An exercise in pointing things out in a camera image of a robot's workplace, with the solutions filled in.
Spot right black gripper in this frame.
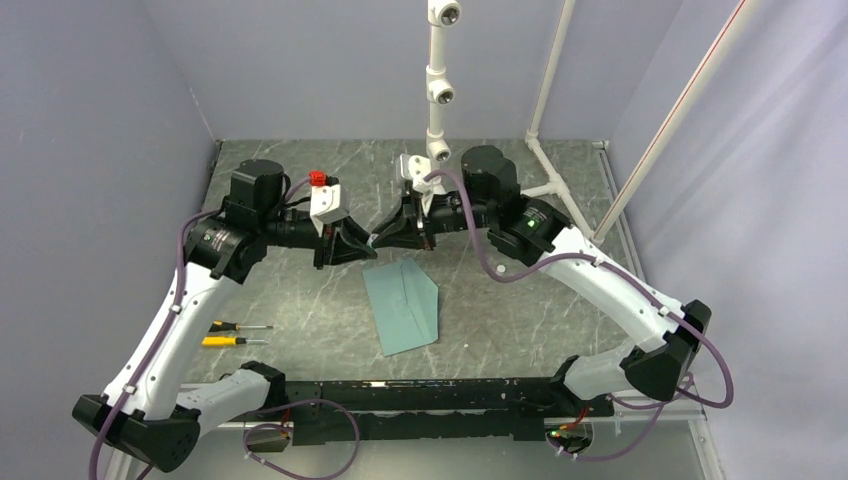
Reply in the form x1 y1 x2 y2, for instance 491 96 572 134
371 190 494 252

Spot teal paper envelope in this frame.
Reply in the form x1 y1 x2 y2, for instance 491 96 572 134
363 259 439 356

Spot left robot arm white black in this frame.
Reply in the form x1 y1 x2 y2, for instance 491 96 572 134
72 159 376 472

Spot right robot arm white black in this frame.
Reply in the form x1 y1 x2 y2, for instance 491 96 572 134
372 145 711 415

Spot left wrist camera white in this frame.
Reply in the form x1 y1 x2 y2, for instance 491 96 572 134
309 170 350 235

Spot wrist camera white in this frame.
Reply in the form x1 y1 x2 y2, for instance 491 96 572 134
395 153 446 195
309 170 350 235

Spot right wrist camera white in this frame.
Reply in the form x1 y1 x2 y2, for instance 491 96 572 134
395 153 446 195

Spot white pvc pipe frame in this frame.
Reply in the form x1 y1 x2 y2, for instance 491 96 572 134
423 0 763 250

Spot yellow handled screwdriver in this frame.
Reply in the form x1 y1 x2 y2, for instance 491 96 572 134
201 336 268 348

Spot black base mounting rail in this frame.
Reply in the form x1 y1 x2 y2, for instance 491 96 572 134
236 377 614 446

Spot aluminium frame rail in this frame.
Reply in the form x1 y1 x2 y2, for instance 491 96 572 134
105 384 727 480

